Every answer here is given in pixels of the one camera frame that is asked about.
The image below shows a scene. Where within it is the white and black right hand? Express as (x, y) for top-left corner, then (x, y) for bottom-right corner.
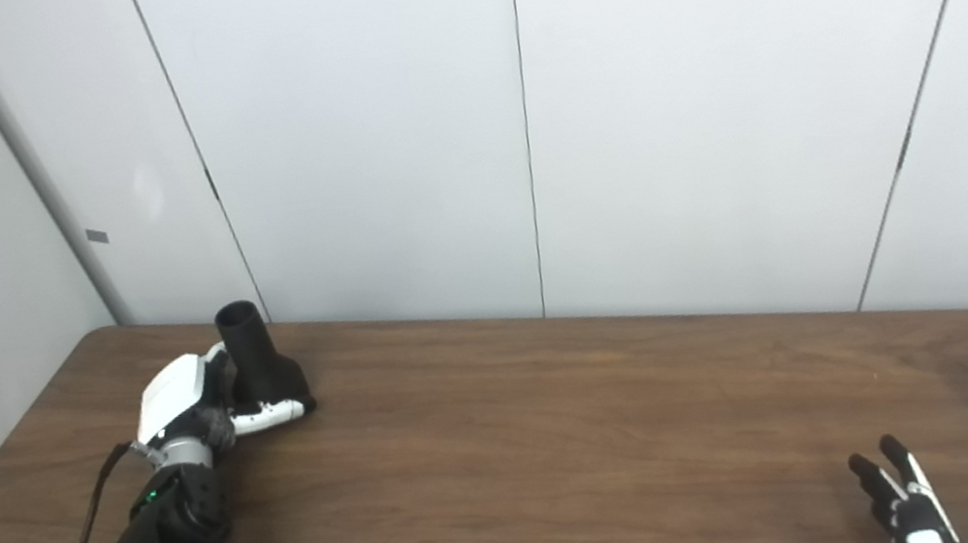
(844, 426), (963, 543)

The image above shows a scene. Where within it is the white and black left hand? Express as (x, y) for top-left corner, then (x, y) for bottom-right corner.
(115, 329), (324, 478)

